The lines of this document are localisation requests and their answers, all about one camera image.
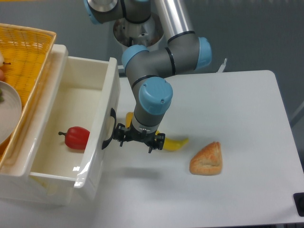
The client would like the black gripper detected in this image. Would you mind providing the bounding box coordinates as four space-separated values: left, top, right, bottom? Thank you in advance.
113 123 165 153

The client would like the white top drawer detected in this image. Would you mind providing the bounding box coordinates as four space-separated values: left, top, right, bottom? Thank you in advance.
30 57 120 205

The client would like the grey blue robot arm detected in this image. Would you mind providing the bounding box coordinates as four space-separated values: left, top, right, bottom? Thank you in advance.
84 0 212 150

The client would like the white drawer cabinet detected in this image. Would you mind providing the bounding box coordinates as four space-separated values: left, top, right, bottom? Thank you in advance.
0 45 72 205

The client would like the yellow bell pepper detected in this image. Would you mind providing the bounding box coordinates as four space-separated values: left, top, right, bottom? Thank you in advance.
125 112 133 128

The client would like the yellow banana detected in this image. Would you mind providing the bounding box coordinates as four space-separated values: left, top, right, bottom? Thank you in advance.
162 136 189 152

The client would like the red bell pepper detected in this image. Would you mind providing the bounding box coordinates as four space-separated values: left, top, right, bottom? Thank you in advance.
58 126 90 150

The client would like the golden triangular pastry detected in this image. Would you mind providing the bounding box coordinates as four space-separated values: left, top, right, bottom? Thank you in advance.
189 142 223 176

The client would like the white table clamp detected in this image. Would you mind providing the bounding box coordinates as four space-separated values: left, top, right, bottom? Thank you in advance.
217 58 227 73

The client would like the white ribbed plate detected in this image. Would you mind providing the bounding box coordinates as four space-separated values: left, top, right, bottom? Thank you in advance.
0 81 22 144

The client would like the yellow woven basket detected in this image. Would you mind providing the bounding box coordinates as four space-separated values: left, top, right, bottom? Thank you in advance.
0 23 57 165

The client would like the green food on plate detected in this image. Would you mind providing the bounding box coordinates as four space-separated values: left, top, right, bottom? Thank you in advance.
0 89 4 102

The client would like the pink fruit in basket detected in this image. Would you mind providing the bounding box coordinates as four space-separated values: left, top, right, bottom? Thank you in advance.
0 69 5 81

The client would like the black corner device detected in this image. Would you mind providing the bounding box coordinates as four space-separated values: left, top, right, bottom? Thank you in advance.
293 192 304 217

